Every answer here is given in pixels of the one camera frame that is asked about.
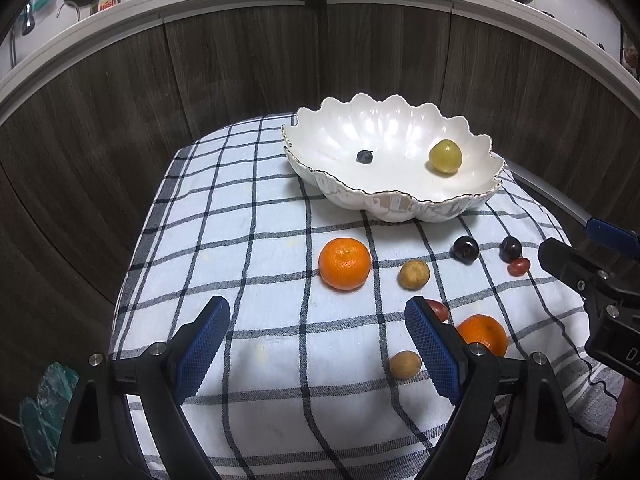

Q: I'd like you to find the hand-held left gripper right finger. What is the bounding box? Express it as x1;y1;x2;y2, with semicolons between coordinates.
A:
404;296;583;480

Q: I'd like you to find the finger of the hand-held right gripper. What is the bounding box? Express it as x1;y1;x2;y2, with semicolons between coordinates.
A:
538;236;609;307
586;216;640;257

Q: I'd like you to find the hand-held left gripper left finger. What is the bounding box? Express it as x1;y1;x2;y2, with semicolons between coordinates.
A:
52;296;232;480

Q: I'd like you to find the brown longan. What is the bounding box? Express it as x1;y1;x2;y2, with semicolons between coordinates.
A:
397;259;431;291
389;350;422;380

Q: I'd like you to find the small orange mandarin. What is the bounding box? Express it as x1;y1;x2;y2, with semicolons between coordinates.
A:
456;314;509;358

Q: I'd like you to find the large orange mandarin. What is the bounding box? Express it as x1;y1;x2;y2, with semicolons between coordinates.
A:
318;236;373;292

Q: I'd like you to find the white scalloped ceramic bowl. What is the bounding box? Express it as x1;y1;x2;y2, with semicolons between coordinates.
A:
281;92;507;223

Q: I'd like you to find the person's right hand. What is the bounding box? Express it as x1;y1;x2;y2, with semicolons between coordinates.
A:
606;375;640;456

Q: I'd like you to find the grey metal bar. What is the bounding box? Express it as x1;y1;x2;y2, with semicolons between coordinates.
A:
507;162;601;226

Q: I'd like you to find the white checked cloth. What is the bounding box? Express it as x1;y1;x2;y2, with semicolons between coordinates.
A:
107;112;626;480

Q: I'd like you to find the green plum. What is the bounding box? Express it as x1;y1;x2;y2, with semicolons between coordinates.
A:
427;139;463;176

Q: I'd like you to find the teal plastic bag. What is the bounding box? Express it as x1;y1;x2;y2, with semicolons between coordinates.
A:
19;362;81;476

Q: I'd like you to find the dark wood cabinet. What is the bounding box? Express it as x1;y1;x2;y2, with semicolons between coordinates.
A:
0;7;640;411

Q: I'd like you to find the white countertop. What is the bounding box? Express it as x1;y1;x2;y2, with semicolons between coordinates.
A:
0;0;640;116

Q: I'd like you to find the hanging metal spoon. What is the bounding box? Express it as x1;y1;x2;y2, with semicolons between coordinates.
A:
10;4;36;68

